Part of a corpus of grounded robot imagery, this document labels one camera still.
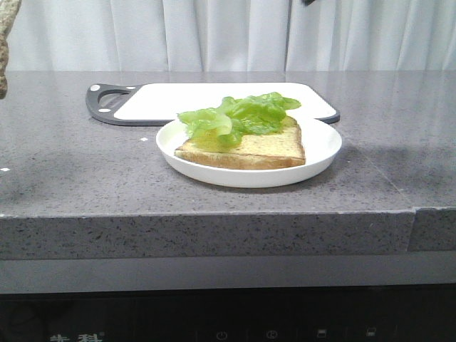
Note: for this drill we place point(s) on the white round plate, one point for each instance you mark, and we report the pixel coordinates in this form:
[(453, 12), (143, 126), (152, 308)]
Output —
[(321, 143)]

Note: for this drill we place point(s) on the white curtain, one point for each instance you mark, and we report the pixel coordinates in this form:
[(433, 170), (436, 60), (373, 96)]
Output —
[(216, 36)]

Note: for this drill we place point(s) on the white cutting board grey rim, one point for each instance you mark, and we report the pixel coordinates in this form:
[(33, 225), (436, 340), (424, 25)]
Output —
[(157, 104)]

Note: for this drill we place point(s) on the bread slice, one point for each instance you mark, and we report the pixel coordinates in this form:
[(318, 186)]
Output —
[(255, 152), (9, 11)]

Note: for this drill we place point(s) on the black appliance control panel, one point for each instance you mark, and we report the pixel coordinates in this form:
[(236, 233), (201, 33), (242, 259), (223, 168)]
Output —
[(335, 313)]

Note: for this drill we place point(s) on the green lettuce leaf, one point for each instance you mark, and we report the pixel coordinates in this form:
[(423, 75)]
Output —
[(221, 128)]

